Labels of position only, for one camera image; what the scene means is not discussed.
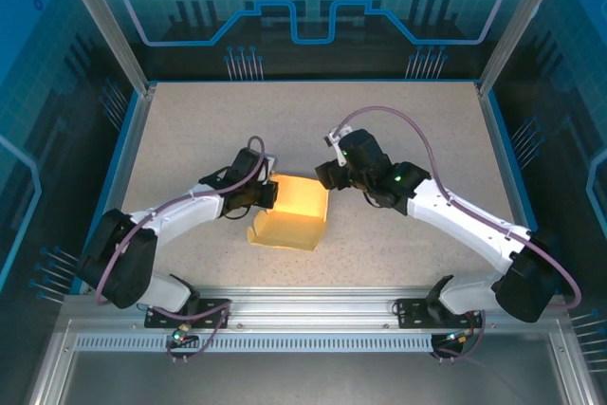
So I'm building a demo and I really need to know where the aluminium frame post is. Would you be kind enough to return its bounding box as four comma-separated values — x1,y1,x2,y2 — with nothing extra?
54,0,158,97
475,0,570,97

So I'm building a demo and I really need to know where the small LED connector board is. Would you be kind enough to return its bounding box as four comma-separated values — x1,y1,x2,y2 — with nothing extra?
445,328,475,347
170,323,198,345

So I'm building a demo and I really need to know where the yellow paper box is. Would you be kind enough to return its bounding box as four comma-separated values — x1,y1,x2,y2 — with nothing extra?
245,175,331,253

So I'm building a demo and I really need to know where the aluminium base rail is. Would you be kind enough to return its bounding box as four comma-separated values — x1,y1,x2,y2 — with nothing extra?
64,285,568,331

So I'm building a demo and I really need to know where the slotted grey cable duct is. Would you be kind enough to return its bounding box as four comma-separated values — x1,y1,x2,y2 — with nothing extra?
75,334,435,352

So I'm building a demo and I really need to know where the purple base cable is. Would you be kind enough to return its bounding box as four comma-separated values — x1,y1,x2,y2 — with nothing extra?
150,303,233,364
429,309,489,364

